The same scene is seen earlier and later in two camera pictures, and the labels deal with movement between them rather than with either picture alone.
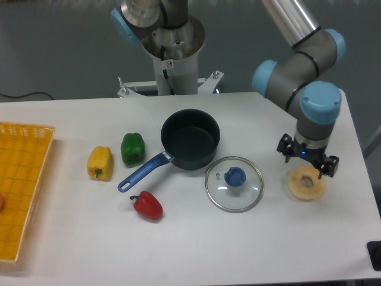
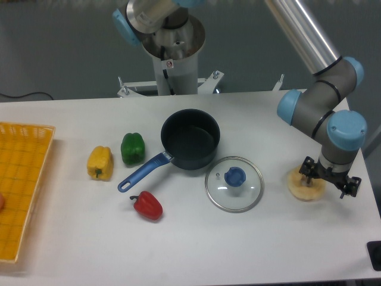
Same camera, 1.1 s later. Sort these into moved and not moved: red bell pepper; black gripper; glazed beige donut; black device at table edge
Moved: black gripper
Not moved: black device at table edge; red bell pepper; glazed beige donut
